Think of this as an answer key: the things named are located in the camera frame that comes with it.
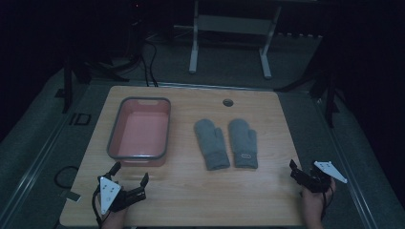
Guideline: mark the black metal stand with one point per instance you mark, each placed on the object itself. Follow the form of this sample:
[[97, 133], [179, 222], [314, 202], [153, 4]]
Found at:
[[67, 86], [330, 101]]

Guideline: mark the grey mitten with label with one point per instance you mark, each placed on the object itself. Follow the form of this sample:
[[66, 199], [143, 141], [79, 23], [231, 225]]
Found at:
[[242, 140]]

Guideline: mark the person's left hand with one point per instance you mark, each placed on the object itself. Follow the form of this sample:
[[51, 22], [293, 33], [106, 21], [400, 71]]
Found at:
[[115, 220]]

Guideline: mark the person's right hand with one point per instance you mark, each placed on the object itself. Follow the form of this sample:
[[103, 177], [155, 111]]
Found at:
[[312, 203]]

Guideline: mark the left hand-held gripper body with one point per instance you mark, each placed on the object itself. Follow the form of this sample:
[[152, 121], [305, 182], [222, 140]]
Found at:
[[110, 194]]

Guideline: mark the white metal desk frame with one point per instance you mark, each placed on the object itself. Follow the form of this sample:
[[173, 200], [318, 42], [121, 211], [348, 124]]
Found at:
[[234, 24]]

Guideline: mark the grey tape strip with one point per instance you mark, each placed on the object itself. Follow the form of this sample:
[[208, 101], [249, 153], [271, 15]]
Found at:
[[72, 196]]

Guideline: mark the plain grey mitten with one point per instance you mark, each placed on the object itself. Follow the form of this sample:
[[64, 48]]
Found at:
[[210, 143]]

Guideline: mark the round grey table grommet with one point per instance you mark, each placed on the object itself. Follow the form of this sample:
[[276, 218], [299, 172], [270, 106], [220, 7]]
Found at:
[[228, 102]]

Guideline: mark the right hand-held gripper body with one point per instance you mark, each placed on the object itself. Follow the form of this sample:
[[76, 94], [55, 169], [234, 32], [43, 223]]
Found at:
[[328, 168]]

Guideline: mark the pink basin with grey rim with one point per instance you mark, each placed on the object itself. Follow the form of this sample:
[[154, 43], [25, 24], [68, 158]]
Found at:
[[143, 133]]

